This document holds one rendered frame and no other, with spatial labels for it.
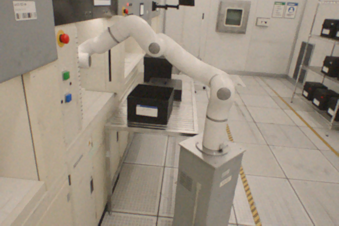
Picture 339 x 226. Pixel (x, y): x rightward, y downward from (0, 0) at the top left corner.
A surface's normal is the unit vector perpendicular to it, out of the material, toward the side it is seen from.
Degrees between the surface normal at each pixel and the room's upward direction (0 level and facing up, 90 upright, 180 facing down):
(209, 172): 90
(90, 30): 90
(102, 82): 90
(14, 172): 90
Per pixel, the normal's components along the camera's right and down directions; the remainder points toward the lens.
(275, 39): -0.07, 0.36
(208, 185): -0.75, 0.20
